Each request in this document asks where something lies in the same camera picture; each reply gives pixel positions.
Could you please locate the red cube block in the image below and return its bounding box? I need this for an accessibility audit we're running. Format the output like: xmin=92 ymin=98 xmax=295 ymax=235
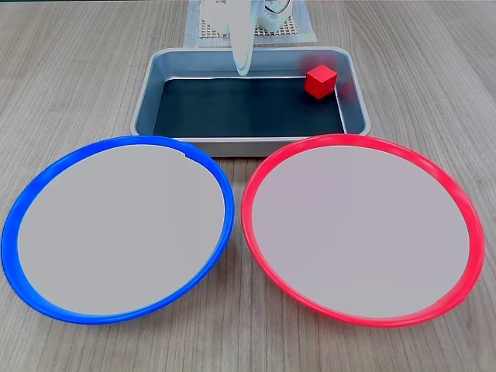
xmin=304 ymin=64 xmax=339 ymax=100

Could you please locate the black tray liner mat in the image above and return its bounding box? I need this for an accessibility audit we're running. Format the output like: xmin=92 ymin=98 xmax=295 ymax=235
xmin=153 ymin=76 xmax=346 ymax=139

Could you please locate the silver metal tray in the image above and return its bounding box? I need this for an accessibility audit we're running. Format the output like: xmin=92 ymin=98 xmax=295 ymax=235
xmin=130 ymin=46 xmax=372 ymax=158

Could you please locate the red rimmed dish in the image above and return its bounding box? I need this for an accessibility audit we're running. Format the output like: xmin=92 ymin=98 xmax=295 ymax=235
xmin=240 ymin=133 xmax=486 ymax=329

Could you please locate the blue rimmed dish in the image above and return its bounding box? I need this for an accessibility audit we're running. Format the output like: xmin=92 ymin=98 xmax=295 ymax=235
xmin=1 ymin=135 xmax=236 ymax=326

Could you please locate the white mesh mat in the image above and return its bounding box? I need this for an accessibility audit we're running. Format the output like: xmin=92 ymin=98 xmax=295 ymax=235
xmin=199 ymin=15 xmax=300 ymax=39

